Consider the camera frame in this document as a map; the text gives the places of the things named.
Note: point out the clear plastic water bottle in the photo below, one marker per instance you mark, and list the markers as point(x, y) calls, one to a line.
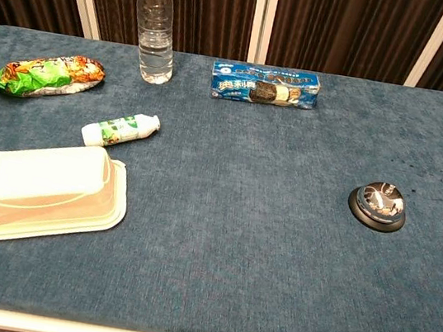
point(155, 39)

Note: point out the blue cookie box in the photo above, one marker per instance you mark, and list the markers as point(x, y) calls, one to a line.
point(258, 88)

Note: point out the white foam food container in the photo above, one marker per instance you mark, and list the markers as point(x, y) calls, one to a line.
point(43, 185)

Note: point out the green orange snack bag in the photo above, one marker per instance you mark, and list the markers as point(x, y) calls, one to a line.
point(43, 74)

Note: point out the small white green bottle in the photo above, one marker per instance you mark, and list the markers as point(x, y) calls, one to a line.
point(118, 129)

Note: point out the blue table cloth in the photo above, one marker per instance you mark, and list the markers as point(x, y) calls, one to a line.
point(237, 227)

